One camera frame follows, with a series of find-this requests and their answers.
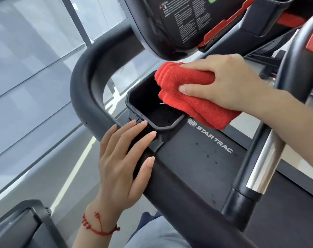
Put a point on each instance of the person's left hand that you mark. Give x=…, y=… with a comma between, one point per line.
x=115, y=175

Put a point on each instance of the person's right hand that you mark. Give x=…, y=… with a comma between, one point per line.
x=231, y=82

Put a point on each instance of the person's left little finger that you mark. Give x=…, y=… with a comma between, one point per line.
x=107, y=136

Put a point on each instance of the person's left middle finger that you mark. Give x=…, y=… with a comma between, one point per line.
x=132, y=135

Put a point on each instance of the person's left thumb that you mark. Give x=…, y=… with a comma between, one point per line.
x=146, y=175

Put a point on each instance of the person's right thumb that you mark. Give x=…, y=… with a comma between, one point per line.
x=195, y=90

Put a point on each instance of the red terry cloth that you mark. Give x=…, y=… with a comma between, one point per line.
x=197, y=105

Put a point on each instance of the person's left forearm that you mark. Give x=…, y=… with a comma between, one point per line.
x=94, y=229

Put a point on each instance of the person's right forearm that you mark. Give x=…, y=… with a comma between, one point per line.
x=296, y=126

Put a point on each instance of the black treadmill cup holder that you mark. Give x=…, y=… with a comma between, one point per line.
x=146, y=100

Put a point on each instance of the black treadmill panel with logo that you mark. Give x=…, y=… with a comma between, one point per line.
x=197, y=165

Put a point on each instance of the person's blue grey clothing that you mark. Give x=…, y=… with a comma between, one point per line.
x=156, y=237

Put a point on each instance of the black curved treadmill handrail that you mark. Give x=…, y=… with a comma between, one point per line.
x=81, y=74

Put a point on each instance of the red console stop bar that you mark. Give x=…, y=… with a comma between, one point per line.
x=223, y=25

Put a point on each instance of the black treadmill console housing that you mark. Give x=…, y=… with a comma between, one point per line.
x=159, y=28

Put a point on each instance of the black and silver grip bar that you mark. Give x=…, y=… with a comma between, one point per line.
x=262, y=162

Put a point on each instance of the grey black exercise machine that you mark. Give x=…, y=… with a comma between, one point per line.
x=17, y=229

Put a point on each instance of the black treadmill belt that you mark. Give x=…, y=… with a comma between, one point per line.
x=288, y=219

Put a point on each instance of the dark grey window frame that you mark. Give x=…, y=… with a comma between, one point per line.
x=76, y=20

